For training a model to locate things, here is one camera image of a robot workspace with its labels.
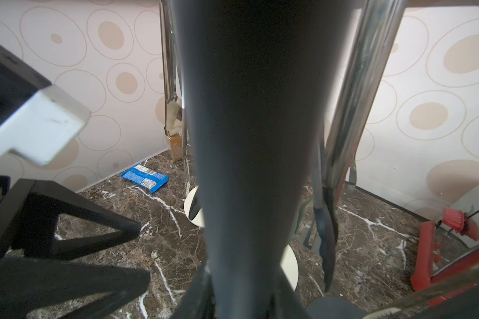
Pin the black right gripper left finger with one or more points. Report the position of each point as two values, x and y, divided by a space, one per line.
198 302

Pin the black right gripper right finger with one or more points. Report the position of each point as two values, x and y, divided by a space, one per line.
285 303

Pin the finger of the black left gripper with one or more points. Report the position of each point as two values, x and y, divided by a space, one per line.
28 284
56 223

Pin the cream utensil rack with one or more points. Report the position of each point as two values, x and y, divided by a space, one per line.
289 265
192 204

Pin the black handled steel tongs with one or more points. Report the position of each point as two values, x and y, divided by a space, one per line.
323 211

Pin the dark grey rack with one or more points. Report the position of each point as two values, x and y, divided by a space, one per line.
334 308
255 79

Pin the dark grey rack back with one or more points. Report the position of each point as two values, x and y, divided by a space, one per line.
334 308

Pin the white handled steel tongs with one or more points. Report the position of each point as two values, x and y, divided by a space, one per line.
173 104

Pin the blue snack packet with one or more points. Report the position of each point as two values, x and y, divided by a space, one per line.
145 177

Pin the brown spice jar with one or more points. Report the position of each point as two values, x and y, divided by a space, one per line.
176 146

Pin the red polka dot toaster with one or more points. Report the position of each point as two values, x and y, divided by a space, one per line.
450 245

